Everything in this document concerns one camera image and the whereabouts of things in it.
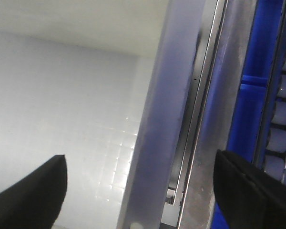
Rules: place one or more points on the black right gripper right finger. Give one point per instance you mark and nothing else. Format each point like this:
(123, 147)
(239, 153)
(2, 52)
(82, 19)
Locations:
(247, 197)

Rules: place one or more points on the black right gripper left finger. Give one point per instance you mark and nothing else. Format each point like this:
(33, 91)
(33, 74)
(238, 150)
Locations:
(35, 201)

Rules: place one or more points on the white plastic Totelife tote bin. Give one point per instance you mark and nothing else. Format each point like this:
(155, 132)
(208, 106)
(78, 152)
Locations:
(87, 106)

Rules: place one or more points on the blue bin lower right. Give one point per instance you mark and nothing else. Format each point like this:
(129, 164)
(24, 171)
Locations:
(259, 84)

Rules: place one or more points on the right white roller track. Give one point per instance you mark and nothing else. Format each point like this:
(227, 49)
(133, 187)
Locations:
(275, 158)

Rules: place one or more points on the metal shelf front rail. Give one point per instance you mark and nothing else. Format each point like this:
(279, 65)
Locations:
(218, 66)

